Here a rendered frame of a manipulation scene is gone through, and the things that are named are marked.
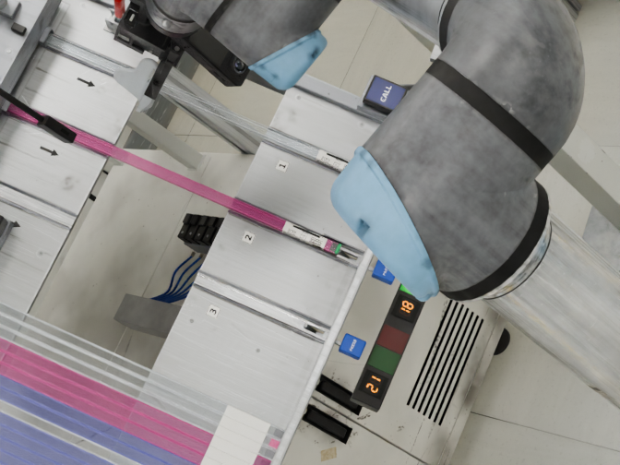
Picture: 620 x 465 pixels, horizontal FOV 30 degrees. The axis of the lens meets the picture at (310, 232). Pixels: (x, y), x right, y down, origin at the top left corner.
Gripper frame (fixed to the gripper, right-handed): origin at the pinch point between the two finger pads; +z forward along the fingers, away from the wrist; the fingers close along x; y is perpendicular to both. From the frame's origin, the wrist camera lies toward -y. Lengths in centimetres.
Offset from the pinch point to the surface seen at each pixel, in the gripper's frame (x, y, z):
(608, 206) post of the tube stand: -29, -81, 41
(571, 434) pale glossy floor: 10, -92, 47
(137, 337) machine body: 27, -16, 58
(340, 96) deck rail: -8.9, -22.5, 4.1
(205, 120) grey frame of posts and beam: -10.0, -9.4, 46.9
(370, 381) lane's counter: 25.0, -41.7, 1.4
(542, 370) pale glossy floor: 0, -87, 57
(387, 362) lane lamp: 21.7, -42.7, 1.1
